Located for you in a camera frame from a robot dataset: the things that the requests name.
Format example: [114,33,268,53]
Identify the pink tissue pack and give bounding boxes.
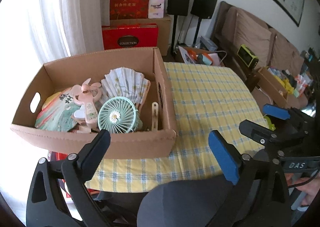
[148,0,165,18]

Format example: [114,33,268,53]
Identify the beige sofa back cushion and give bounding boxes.
[270,34,300,71]

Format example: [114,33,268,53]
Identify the red gift box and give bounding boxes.
[102,24,159,50]

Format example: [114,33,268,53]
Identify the pink handheld electric fan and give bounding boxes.
[71,78,104,129]

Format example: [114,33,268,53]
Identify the yellow plastic bag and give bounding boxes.
[282,77,295,93]

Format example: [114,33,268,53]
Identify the yellow checkered tablecloth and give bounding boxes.
[85,62,268,194]

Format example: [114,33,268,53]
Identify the large beige cushion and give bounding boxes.
[235,9,272,63]

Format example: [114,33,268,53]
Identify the teal handheld electric fan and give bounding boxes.
[97,96,140,134]

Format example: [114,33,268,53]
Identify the small cream plastic gadget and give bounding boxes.
[151,102,160,132]

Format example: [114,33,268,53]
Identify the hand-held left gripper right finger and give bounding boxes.
[208,130,293,227]

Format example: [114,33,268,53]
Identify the green portable radio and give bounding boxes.
[237,44,259,69]

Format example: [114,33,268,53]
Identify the red gift bag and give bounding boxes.
[109,0,152,20]

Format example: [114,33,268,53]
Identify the black speaker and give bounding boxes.
[167,0,192,16]
[190,0,218,20]

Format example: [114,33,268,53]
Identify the white floral folding fan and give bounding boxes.
[101,67,151,108]

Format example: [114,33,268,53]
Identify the brown wooden sofa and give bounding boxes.
[212,1,315,108]

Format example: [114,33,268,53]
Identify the round printed paper fan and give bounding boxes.
[34,88,78,132]

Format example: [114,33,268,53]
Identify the white sheer curtain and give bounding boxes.
[25,0,105,68]

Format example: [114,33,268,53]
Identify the black speaker stand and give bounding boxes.
[171,15,179,55]
[192,19,203,48]

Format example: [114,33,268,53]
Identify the white orange paper bag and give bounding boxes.
[294,75,313,98]

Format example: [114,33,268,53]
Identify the shallow cardboard tray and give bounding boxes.
[257,67,288,101]

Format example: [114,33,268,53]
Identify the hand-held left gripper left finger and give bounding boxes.
[26,129,111,227]

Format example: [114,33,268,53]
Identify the brown cardboard box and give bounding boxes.
[10,47,177,160]

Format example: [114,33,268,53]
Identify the person's right hand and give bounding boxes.
[285,173,320,206]

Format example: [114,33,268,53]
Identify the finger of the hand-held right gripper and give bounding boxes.
[239,120,304,147]
[262,103,308,136]

